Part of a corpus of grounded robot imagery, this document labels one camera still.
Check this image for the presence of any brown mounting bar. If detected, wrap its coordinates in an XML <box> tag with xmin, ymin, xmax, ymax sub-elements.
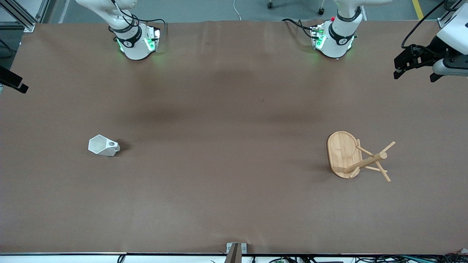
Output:
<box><xmin>224</xmin><ymin>243</ymin><xmax>242</xmax><ymax>263</ymax></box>

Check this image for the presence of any aluminium frame profile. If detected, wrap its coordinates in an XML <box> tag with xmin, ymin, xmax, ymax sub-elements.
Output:
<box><xmin>438</xmin><ymin>0</ymin><xmax>468</xmax><ymax>28</ymax></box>
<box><xmin>0</xmin><ymin>0</ymin><xmax>50</xmax><ymax>33</ymax></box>

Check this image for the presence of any black base cable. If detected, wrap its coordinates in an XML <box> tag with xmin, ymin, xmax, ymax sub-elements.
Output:
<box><xmin>282</xmin><ymin>18</ymin><xmax>317</xmax><ymax>39</ymax></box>
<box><xmin>130</xmin><ymin>14</ymin><xmax>167</xmax><ymax>37</ymax></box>

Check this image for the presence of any black right base cable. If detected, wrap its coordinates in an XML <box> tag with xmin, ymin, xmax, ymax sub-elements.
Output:
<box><xmin>130</xmin><ymin>14</ymin><xmax>167</xmax><ymax>37</ymax></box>

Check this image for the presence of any wooden cup rack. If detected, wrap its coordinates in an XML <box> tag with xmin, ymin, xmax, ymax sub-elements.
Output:
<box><xmin>327</xmin><ymin>131</ymin><xmax>396</xmax><ymax>183</ymax></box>

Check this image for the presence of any black left base cable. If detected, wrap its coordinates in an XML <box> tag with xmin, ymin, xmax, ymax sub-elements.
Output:
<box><xmin>282</xmin><ymin>18</ymin><xmax>317</xmax><ymax>39</ymax></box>

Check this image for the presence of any white faceted cup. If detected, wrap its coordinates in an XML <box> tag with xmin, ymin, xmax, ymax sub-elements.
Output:
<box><xmin>88</xmin><ymin>134</ymin><xmax>120</xmax><ymax>157</ymax></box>

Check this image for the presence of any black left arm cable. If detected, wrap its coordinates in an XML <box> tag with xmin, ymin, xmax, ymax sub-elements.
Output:
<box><xmin>401</xmin><ymin>0</ymin><xmax>448</xmax><ymax>49</ymax></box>

